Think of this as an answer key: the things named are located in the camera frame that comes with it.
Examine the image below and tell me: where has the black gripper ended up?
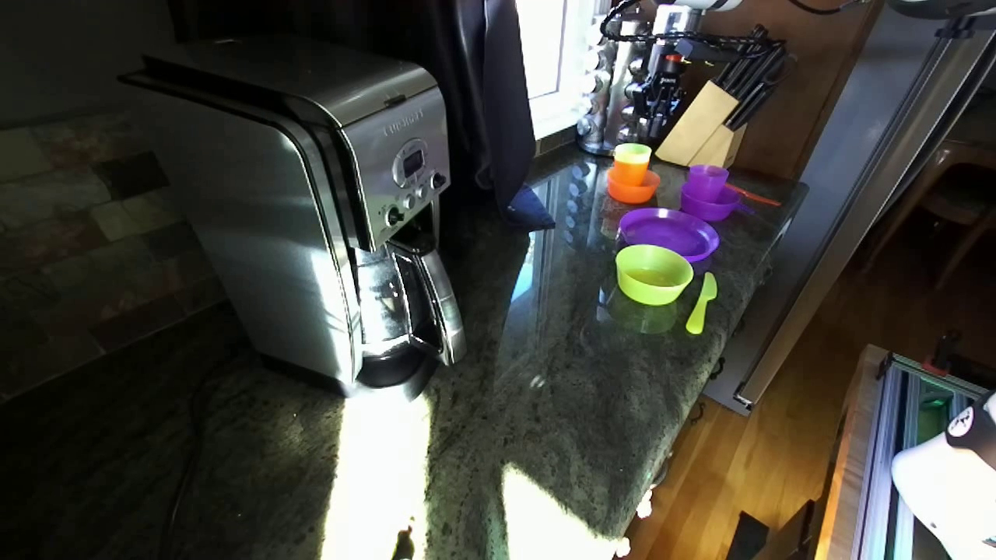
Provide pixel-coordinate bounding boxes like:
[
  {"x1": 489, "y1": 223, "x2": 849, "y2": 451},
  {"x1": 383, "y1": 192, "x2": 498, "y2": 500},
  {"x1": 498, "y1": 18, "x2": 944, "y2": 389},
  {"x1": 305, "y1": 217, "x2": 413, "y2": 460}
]
[{"x1": 622, "y1": 42, "x2": 691, "y2": 151}]

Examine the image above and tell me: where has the yellow plastic cup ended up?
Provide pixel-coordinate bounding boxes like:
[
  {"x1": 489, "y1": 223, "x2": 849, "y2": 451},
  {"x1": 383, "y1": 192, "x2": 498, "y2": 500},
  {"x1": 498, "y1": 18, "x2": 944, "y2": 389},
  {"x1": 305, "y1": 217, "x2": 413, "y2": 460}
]
[{"x1": 610, "y1": 139, "x2": 656, "y2": 174}]

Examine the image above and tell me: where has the orange plastic cup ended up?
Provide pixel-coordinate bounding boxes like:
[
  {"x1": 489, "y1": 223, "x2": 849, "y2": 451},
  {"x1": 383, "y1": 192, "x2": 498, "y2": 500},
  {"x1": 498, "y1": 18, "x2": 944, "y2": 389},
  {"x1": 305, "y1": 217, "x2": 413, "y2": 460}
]
[{"x1": 610, "y1": 161, "x2": 655, "y2": 191}]

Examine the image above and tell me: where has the orange plastic bowl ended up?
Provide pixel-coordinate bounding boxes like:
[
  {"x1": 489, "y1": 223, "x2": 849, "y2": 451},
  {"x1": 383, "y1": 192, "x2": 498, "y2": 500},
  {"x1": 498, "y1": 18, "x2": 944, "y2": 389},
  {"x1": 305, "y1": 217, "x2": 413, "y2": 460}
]
[{"x1": 603, "y1": 164, "x2": 664, "y2": 210}]

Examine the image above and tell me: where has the purple plastic cup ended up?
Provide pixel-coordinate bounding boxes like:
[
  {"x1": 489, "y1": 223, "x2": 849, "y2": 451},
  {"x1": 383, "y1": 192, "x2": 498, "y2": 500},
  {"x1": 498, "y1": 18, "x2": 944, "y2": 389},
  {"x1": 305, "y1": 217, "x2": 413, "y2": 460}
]
[{"x1": 685, "y1": 164, "x2": 730, "y2": 207}]

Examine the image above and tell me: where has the purple plastic bowl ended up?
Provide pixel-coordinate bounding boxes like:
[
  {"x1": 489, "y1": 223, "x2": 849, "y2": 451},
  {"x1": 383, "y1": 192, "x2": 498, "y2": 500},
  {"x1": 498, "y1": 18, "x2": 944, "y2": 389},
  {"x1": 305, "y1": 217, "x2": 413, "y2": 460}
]
[{"x1": 678, "y1": 185, "x2": 746, "y2": 223}]

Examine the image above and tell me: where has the green plastic bowl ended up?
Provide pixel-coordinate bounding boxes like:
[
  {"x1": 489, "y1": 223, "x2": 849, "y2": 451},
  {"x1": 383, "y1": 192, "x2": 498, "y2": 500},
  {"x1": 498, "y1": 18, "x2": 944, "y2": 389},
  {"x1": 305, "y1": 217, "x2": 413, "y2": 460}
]
[{"x1": 612, "y1": 244, "x2": 697, "y2": 307}]

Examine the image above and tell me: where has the wooden knife block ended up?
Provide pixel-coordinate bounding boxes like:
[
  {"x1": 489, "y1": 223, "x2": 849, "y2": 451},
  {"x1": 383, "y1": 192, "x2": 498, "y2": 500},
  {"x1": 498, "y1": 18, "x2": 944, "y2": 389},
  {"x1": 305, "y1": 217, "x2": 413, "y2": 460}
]
[{"x1": 655, "y1": 78, "x2": 746, "y2": 170}]

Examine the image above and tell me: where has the metal spice rack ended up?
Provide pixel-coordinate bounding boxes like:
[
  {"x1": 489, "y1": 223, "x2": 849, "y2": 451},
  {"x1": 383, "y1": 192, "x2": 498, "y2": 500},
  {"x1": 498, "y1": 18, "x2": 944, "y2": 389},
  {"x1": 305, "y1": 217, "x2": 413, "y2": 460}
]
[{"x1": 572, "y1": 11, "x2": 670, "y2": 160}]

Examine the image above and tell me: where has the purple plastic plate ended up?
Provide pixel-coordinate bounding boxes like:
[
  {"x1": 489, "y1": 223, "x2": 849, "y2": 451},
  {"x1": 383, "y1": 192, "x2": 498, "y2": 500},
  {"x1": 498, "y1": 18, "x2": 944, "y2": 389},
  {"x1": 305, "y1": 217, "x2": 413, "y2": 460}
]
[{"x1": 616, "y1": 207, "x2": 723, "y2": 268}]

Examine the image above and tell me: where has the bright window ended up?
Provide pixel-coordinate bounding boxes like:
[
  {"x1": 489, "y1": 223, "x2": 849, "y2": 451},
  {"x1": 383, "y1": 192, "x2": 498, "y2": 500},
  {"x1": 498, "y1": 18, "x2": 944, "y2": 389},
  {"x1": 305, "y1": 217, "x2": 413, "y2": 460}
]
[{"x1": 514, "y1": 0, "x2": 607, "y2": 142}]

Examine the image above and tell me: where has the orange plastic fork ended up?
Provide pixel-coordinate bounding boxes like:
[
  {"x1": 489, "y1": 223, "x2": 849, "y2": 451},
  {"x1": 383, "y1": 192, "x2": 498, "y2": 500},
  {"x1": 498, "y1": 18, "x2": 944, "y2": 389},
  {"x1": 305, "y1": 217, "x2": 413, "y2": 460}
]
[{"x1": 727, "y1": 182, "x2": 784, "y2": 212}]

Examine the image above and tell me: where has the blue cloth corner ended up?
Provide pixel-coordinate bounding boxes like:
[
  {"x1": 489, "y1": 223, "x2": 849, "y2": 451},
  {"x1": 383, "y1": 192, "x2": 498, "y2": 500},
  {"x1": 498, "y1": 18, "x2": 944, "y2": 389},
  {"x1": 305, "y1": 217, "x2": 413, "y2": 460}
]
[{"x1": 504, "y1": 185, "x2": 557, "y2": 231}]

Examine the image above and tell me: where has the dark curtain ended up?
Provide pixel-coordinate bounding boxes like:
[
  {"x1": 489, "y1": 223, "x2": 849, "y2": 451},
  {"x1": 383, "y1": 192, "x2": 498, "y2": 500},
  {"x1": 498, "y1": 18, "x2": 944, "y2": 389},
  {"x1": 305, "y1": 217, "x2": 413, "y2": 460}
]
[{"x1": 418, "y1": 0, "x2": 537, "y2": 212}]

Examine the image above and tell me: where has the green plastic spoon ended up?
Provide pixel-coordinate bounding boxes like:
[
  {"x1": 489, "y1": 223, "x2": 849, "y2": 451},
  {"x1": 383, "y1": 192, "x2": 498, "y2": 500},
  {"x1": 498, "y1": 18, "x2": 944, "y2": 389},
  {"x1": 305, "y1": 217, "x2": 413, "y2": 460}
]
[{"x1": 680, "y1": 271, "x2": 723, "y2": 339}]

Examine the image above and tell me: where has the stainless steel refrigerator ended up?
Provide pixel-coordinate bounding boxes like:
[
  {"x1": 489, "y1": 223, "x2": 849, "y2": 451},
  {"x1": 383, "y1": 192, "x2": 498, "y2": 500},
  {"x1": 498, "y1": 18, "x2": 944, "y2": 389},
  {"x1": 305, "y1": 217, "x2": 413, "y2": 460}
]
[{"x1": 703, "y1": 0, "x2": 996, "y2": 418}]

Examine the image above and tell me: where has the glass coffee carafe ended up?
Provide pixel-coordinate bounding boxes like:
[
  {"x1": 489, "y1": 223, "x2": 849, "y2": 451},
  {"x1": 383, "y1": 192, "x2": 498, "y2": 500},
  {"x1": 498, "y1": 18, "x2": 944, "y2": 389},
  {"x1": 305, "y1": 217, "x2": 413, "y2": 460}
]
[{"x1": 355, "y1": 240, "x2": 468, "y2": 393}]

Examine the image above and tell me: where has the wooden chair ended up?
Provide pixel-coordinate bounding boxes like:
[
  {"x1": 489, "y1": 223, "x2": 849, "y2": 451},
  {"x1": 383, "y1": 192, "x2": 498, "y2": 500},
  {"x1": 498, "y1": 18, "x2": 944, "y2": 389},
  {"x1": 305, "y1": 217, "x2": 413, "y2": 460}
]
[{"x1": 912, "y1": 142, "x2": 996, "y2": 294}]

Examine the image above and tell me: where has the stainless steel coffee maker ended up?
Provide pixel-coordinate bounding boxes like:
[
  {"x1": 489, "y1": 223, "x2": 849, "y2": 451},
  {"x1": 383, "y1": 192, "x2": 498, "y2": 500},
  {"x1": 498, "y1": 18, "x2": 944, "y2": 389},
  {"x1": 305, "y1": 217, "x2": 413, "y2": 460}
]
[{"x1": 122, "y1": 34, "x2": 468, "y2": 400}]

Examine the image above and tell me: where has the black knife handle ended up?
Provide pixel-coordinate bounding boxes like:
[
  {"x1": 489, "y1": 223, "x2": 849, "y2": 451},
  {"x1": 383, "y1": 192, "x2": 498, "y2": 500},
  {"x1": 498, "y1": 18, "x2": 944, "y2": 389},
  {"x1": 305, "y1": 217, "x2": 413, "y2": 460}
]
[
  {"x1": 715, "y1": 51, "x2": 759, "y2": 105},
  {"x1": 742, "y1": 51, "x2": 787, "y2": 134}
]

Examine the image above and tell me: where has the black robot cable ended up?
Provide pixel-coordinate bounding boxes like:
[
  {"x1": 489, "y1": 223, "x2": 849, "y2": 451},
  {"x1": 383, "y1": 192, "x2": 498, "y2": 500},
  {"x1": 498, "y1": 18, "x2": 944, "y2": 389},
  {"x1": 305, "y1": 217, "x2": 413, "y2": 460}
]
[{"x1": 597, "y1": 0, "x2": 667, "y2": 48}]

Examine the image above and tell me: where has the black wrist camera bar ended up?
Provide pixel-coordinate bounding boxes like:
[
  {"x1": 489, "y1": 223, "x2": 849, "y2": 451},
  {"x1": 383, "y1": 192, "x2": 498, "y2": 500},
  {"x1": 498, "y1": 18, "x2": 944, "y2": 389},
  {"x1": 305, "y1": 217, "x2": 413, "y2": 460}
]
[{"x1": 680, "y1": 31, "x2": 787, "y2": 57}]

